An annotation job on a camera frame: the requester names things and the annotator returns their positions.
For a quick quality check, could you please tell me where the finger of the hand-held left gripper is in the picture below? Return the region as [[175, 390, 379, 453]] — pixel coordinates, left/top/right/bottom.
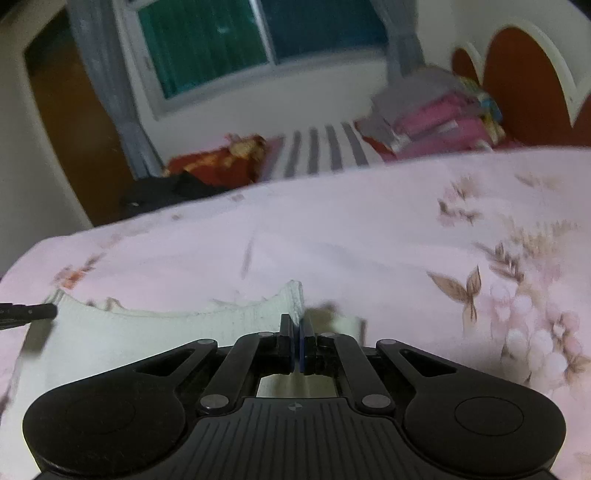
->
[[0, 302, 59, 331]]

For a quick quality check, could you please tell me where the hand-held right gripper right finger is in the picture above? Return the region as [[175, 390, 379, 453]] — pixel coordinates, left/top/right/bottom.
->
[[300, 316, 463, 416]]

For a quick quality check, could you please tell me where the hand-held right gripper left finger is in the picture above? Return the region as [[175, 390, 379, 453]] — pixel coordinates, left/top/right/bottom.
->
[[133, 314, 297, 416]]

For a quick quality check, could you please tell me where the white knitted sweater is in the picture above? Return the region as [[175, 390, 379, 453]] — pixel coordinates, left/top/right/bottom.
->
[[9, 279, 370, 407]]

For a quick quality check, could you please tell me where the pile of folded clothes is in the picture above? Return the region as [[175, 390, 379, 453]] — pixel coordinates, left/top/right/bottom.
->
[[355, 65, 509, 163]]

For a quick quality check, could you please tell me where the pink floral bed sheet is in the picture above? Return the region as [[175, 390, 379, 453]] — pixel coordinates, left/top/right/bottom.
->
[[0, 147, 591, 480]]

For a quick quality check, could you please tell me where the brown wooden door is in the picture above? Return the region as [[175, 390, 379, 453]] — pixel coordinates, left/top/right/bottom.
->
[[23, 41, 136, 228]]

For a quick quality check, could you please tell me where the black cloth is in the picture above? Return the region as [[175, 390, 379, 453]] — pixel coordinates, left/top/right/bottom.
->
[[119, 172, 232, 216]]

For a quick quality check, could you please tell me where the red floral cloth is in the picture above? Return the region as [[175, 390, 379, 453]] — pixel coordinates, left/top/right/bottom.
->
[[164, 134, 269, 191]]

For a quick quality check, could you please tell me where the grey striped cloth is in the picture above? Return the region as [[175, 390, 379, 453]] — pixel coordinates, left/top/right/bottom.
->
[[262, 120, 385, 184]]

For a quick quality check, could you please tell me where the grey curtain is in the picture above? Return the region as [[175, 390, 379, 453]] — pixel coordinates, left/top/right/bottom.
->
[[369, 0, 426, 89], [69, 0, 163, 180]]

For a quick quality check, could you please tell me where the sliding glass window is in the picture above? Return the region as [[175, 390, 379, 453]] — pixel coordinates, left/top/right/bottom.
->
[[124, 0, 394, 117]]

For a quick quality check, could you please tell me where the red and white headboard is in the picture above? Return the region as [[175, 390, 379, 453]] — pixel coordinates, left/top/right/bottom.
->
[[450, 17, 591, 149]]

